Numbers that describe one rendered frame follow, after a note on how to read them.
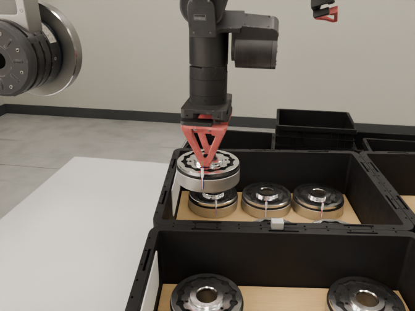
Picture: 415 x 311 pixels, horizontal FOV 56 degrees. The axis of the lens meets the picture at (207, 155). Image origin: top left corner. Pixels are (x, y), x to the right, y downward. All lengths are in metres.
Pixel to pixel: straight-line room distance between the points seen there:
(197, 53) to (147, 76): 3.24
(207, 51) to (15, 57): 0.40
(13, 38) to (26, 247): 0.48
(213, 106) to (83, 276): 0.49
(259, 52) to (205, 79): 0.08
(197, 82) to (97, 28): 3.35
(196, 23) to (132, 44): 3.27
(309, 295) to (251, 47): 0.38
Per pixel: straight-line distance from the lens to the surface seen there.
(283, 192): 0.85
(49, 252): 0.99
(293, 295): 0.65
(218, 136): 0.57
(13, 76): 0.83
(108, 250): 0.96
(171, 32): 3.66
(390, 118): 3.82
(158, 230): 0.60
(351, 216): 0.86
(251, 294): 0.64
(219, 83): 0.57
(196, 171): 0.60
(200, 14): 0.52
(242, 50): 0.55
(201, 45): 0.56
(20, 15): 0.84
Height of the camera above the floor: 1.27
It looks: 24 degrees down
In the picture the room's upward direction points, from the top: straight up
